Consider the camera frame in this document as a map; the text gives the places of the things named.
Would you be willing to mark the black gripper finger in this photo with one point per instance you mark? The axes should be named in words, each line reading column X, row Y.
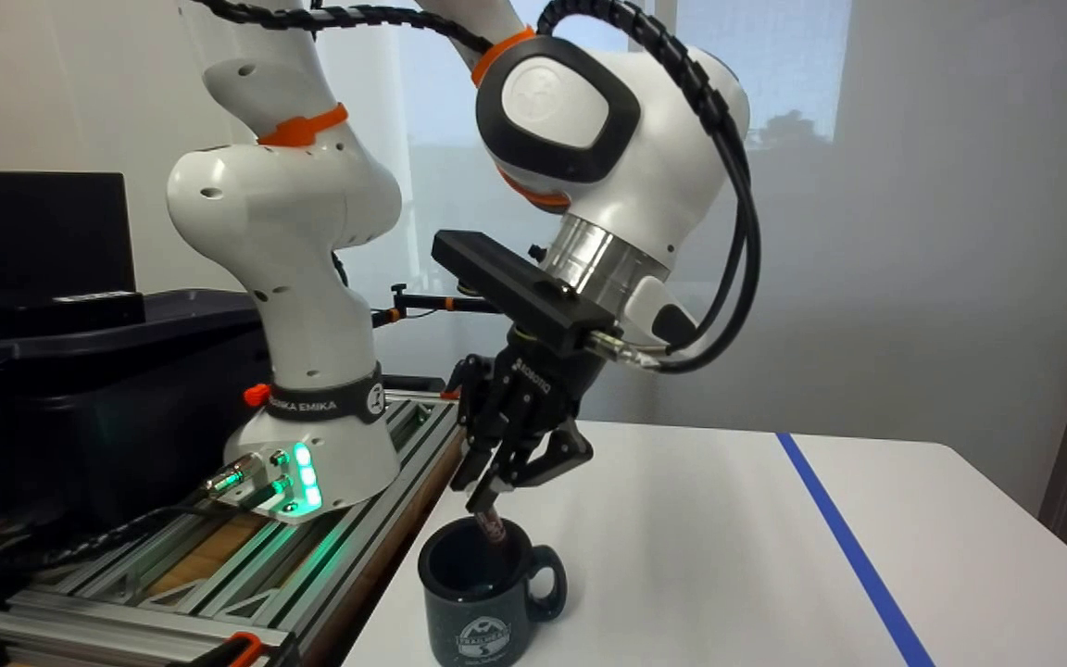
column 554, row 455
column 496, row 456

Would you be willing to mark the orange and black clamp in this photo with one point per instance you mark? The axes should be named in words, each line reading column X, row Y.
column 248, row 649

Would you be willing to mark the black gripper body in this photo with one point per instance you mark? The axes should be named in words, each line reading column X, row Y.
column 537, row 384

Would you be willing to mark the black rod with orange joints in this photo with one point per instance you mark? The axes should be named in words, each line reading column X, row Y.
column 429, row 303

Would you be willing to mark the orange knob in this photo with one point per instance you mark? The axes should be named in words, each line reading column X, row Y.
column 259, row 396

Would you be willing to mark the black equipment case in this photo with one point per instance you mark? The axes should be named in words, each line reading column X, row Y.
column 127, row 396

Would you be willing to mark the dark teal mug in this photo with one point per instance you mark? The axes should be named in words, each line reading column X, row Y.
column 483, row 616

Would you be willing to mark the black monitor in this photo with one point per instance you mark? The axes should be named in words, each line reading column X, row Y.
column 34, row 235

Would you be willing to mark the long blue tape strip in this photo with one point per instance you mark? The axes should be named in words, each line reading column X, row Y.
column 854, row 549

